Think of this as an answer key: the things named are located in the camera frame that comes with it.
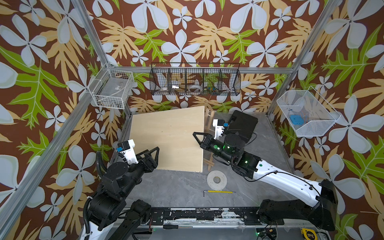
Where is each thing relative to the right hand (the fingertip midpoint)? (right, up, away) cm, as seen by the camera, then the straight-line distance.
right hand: (192, 134), depth 64 cm
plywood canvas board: (-12, +1, +25) cm, 27 cm away
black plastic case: (+38, +6, +45) cm, 59 cm away
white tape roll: (+15, -28, +23) cm, 39 cm away
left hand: (-15, -6, -3) cm, 17 cm away
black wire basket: (-1, +35, +34) cm, 49 cm away
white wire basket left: (-47, +26, +22) cm, 58 cm away
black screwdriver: (-12, -46, +9) cm, 49 cm away
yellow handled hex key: (+14, -33, +18) cm, 40 cm away
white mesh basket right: (+66, +10, +18) cm, 69 cm away
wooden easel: (+8, +8, +10) cm, 15 cm away
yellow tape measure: (+54, -46, +4) cm, 71 cm away
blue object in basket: (+58, +7, +17) cm, 61 cm away
